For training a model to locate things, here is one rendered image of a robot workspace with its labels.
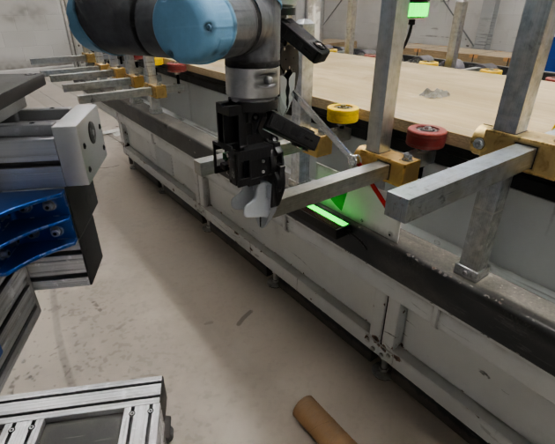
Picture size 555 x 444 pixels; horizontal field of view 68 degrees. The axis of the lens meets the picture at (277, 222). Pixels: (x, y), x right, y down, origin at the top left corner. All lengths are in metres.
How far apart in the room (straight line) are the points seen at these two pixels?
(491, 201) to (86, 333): 1.51
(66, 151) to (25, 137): 0.06
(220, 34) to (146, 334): 1.41
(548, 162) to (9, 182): 0.77
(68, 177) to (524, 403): 1.13
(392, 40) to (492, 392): 0.92
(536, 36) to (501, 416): 0.95
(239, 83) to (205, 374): 1.16
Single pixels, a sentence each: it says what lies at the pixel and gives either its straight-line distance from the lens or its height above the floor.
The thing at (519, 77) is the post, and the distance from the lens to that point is 0.71.
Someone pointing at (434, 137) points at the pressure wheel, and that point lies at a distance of 0.91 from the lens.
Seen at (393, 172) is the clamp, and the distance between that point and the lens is 0.85.
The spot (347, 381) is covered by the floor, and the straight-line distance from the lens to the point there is 1.53.
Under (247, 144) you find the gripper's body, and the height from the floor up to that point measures 0.96.
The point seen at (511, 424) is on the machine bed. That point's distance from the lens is 1.33.
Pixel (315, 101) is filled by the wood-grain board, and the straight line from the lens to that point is 1.23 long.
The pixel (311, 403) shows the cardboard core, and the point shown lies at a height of 0.08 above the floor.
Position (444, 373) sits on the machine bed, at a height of 0.19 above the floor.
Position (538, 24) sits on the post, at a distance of 0.70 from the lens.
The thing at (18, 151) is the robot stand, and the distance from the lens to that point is 0.68.
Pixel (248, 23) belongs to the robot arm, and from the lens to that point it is 0.52.
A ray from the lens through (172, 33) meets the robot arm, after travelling 0.47.
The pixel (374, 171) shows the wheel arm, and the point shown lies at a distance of 0.82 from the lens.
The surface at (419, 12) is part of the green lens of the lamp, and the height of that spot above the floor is 1.13.
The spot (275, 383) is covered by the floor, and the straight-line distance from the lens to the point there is 1.50.
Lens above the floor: 1.15
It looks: 29 degrees down
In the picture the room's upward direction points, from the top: straight up
